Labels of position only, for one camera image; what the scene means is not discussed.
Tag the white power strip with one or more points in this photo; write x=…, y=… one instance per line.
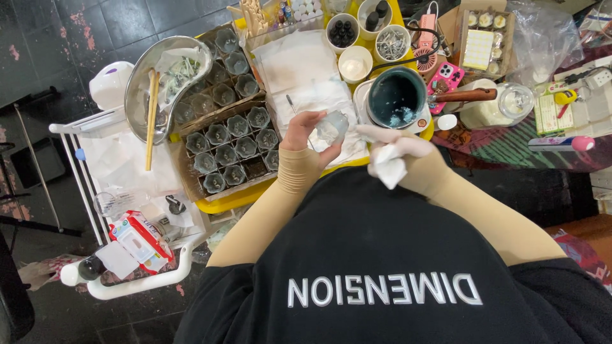
x=600, y=77

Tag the white hot plate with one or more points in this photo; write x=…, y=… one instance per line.
x=423, y=125

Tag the person's right fingers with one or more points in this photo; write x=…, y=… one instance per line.
x=377, y=134

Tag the wooden chopstick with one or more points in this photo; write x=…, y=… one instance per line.
x=149, y=119
x=155, y=105

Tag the black bottle white cap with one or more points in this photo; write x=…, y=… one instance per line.
x=88, y=268

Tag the bundle of wooden sticks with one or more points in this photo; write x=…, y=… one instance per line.
x=253, y=16

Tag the green lined paper pad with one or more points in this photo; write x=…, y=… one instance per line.
x=550, y=114

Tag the pink handheld fan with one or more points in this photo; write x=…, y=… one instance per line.
x=425, y=57

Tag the steel kidney dish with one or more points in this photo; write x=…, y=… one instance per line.
x=143, y=91

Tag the person's black shirt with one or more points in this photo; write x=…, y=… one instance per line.
x=382, y=248

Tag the white cart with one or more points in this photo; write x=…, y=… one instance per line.
x=138, y=284

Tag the white cup of large bottles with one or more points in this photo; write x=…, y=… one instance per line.
x=373, y=21

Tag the person's left hand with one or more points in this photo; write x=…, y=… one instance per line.
x=301, y=136

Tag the cardboard box of candles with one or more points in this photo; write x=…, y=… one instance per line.
x=504, y=43

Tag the clear plastic bag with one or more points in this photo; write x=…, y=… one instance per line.
x=545, y=38

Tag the glass jar of white wax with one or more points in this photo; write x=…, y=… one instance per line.
x=502, y=107

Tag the pink phone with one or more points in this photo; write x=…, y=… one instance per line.
x=447, y=76

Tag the white tube pink cap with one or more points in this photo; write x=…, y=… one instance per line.
x=559, y=143

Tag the yellow tray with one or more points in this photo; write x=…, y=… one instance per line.
x=229, y=203

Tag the white sticker sheet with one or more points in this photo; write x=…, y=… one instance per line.
x=478, y=50

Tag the clear glass candle cup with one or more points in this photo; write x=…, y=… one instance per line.
x=334, y=128

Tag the red wet wipes pack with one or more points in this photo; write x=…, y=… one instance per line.
x=143, y=241

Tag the group of small white bottles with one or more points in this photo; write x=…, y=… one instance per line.
x=306, y=8

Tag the white dome lamp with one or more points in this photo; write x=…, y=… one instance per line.
x=110, y=86

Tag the thin metal tool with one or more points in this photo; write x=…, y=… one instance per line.
x=291, y=103

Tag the white cup of small bottles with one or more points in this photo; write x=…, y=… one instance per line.
x=342, y=33

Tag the person's right hand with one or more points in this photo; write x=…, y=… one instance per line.
x=412, y=149

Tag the white tissue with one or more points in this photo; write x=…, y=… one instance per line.
x=388, y=167

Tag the clear plastic measuring cup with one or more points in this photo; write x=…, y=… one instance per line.
x=119, y=203

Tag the white cup of metal wicks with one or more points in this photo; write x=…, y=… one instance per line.
x=392, y=45

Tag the patterned cloth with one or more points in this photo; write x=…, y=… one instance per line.
x=507, y=148

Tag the small white lid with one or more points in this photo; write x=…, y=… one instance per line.
x=447, y=122

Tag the cardboard box of glass cups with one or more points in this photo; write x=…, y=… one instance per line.
x=224, y=79
x=232, y=148

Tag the white paper towels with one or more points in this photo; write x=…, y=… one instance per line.
x=301, y=71

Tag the white cup of wax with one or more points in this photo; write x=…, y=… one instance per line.
x=354, y=66

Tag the black clip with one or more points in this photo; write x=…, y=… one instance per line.
x=176, y=205

